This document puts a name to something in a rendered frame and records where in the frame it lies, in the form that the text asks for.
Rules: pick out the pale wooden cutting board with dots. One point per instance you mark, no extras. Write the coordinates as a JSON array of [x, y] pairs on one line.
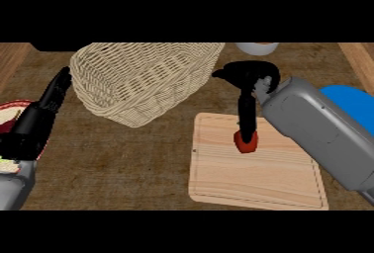
[[253, 171]]

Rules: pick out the pale grey round container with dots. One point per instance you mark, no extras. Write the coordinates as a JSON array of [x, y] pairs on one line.
[[256, 48]]

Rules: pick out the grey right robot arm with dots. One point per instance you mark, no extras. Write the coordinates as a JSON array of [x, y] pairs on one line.
[[321, 135]]

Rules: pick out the red bell pepper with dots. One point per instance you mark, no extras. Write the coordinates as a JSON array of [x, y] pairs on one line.
[[244, 142]]

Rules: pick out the pale wicker basket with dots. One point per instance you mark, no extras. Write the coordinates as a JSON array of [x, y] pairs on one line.
[[144, 80]]

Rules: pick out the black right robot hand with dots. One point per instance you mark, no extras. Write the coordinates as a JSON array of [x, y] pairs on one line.
[[247, 85]]

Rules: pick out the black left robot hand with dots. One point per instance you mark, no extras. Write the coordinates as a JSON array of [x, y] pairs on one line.
[[34, 123]]

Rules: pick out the brown woven placemat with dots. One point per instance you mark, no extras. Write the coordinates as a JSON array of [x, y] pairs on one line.
[[122, 158]]

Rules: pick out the dark appliance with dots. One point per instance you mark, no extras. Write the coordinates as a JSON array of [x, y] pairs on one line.
[[58, 46]]

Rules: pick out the red rimmed plate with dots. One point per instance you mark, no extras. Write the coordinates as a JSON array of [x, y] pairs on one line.
[[8, 122]]

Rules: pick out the blue round object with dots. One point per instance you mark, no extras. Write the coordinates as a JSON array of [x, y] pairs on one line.
[[351, 102]]

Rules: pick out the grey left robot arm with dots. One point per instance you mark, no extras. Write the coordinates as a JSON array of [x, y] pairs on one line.
[[12, 186]]

